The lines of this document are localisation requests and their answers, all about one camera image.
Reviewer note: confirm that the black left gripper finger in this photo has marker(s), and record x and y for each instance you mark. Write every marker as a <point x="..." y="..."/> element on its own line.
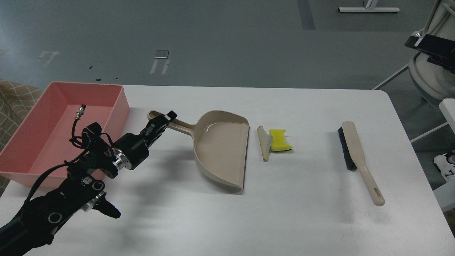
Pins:
<point x="170" y="117"/>

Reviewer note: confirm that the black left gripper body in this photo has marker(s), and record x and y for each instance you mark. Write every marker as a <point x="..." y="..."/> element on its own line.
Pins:
<point x="134" y="148"/>

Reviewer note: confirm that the beige plastic dustpan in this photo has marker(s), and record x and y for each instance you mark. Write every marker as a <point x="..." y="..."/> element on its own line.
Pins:
<point x="220" y="143"/>

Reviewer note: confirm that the toast bread slice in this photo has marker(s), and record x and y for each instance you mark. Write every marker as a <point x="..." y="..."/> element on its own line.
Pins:
<point x="265" y="141"/>

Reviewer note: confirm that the yellow sponge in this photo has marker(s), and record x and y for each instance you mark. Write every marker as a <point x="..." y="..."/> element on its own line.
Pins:
<point x="279" y="143"/>

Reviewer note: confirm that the beige hand brush black bristles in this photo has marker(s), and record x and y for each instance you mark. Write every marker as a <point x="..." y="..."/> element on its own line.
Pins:
<point x="354" y="156"/>

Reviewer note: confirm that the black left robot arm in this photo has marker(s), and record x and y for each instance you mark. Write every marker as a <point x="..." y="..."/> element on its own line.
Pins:
<point x="40" y="218"/>

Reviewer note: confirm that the pink plastic bin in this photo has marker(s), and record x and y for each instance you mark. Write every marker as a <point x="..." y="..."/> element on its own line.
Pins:
<point x="42" y="139"/>

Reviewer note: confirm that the beige patterned cloth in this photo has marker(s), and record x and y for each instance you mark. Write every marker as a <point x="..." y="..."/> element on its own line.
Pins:
<point x="16" y="101"/>

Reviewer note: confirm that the white office chair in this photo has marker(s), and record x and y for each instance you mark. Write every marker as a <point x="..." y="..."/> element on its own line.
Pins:
<point x="432" y="68"/>

